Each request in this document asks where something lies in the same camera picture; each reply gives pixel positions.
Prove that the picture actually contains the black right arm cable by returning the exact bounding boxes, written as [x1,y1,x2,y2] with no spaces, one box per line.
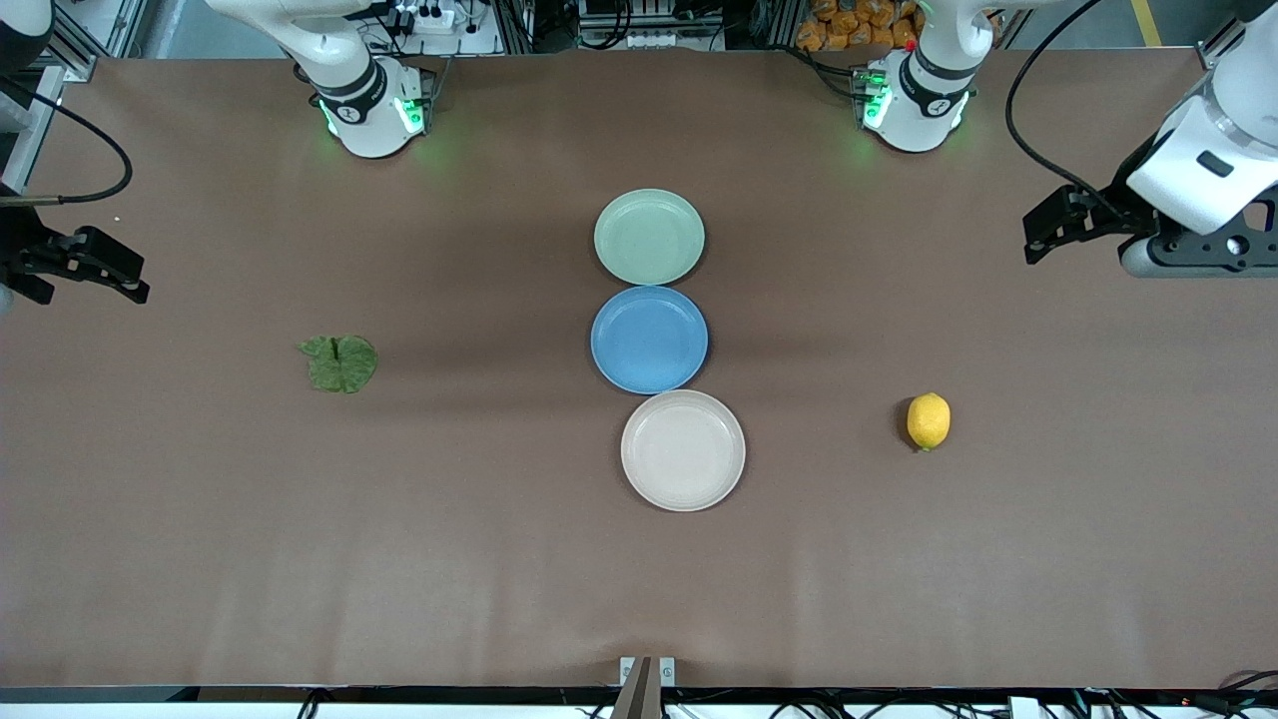
[0,72,136,207]

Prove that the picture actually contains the blue round plate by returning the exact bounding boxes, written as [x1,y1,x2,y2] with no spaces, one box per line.
[590,285,710,395]

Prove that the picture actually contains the aluminium frame profile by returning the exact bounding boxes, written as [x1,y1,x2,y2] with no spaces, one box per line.
[45,0,101,83]
[1196,15,1249,71]

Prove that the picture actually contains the beige round plate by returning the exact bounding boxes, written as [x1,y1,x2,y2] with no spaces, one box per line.
[620,389,747,512]

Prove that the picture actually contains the green lettuce leaf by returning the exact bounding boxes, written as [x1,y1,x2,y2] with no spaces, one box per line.
[298,335,379,394]

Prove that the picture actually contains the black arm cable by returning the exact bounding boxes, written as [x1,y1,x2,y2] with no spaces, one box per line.
[1004,0,1129,216]
[0,72,136,207]

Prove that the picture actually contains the white power strip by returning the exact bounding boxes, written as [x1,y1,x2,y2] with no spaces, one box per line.
[384,0,502,56]

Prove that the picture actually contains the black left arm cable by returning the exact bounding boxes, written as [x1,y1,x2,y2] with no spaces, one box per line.
[1004,0,1129,216]

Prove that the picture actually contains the light green round plate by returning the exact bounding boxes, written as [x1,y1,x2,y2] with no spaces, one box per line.
[593,188,706,287]

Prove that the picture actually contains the metal bracket with wooden post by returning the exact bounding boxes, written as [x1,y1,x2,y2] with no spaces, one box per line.
[619,656,677,719]

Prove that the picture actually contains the yellow lemon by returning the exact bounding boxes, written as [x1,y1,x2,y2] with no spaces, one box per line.
[906,392,952,452]

